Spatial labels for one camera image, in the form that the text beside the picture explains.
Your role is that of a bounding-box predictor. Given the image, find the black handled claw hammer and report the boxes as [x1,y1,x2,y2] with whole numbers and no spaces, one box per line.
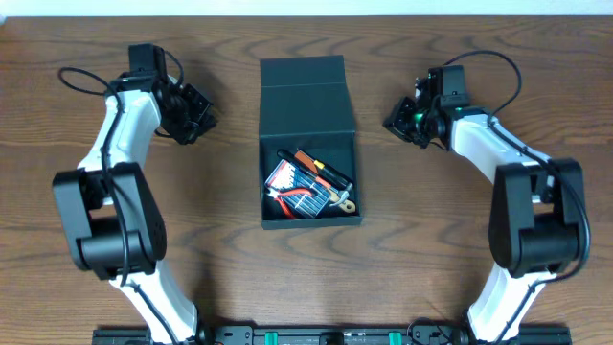
[277,149,353,197]

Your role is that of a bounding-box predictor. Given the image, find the orange scraper wooden handle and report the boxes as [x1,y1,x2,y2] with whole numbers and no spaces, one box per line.
[294,149,356,214]

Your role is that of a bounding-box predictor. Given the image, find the black handled screwdriver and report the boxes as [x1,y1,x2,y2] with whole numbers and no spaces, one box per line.
[295,149,353,191]

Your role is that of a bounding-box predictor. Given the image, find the black gift box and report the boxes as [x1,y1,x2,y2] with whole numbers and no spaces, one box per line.
[259,56,362,230]

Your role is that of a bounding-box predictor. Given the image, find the red handled cutting pliers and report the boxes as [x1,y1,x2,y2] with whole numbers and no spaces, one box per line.
[265,187,320,219]

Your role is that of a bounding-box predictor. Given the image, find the blue precision screwdriver set case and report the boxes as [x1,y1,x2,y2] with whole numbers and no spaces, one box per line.
[264,159,331,219]

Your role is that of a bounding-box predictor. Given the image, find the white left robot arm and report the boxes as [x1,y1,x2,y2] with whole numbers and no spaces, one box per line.
[52,43,216,344]

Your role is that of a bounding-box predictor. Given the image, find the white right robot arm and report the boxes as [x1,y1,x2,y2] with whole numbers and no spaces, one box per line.
[383,65,591,344]

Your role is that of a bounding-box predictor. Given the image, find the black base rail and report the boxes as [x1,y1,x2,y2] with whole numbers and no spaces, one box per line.
[91,323,573,345]

